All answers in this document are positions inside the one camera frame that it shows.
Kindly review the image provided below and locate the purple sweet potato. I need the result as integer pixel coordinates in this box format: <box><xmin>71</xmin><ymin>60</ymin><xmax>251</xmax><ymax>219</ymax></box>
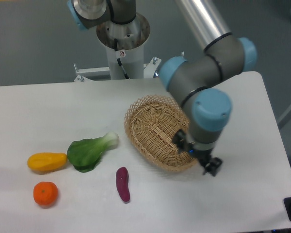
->
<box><xmin>116</xmin><ymin>167</ymin><xmax>130</xmax><ymax>203</ymax></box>

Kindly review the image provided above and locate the yellow papaya fruit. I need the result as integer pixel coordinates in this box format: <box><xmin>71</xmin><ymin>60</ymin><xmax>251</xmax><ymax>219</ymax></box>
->
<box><xmin>27</xmin><ymin>152</ymin><xmax>67</xmax><ymax>172</ymax></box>

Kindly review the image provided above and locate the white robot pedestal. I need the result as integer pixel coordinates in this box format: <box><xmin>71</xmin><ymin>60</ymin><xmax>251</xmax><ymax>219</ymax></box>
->
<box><xmin>97</xmin><ymin>13</ymin><xmax>150</xmax><ymax>80</ymax></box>

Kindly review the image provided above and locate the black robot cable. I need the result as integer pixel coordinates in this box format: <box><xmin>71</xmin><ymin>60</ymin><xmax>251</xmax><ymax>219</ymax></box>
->
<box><xmin>113</xmin><ymin>38</ymin><xmax>131</xmax><ymax>80</ymax></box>

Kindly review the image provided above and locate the green bok choy vegetable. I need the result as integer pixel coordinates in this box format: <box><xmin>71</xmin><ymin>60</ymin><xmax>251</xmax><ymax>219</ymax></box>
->
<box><xmin>67</xmin><ymin>132</ymin><xmax>119</xmax><ymax>173</ymax></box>

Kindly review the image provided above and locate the woven wicker basket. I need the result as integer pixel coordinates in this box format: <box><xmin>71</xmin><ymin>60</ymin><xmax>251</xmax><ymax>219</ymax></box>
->
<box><xmin>124</xmin><ymin>95</ymin><xmax>198</xmax><ymax>172</ymax></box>

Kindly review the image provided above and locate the orange tangerine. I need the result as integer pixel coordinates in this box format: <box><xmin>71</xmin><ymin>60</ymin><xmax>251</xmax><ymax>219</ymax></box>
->
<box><xmin>33</xmin><ymin>182</ymin><xmax>58</xmax><ymax>206</ymax></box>

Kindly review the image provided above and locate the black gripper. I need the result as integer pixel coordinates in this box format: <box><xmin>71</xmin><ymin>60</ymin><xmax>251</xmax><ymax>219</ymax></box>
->
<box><xmin>172</xmin><ymin>130</ymin><xmax>223</xmax><ymax>176</ymax></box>

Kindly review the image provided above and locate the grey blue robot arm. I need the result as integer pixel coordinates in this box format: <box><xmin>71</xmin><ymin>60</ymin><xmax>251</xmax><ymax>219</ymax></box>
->
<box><xmin>67</xmin><ymin>0</ymin><xmax>257</xmax><ymax>176</ymax></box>

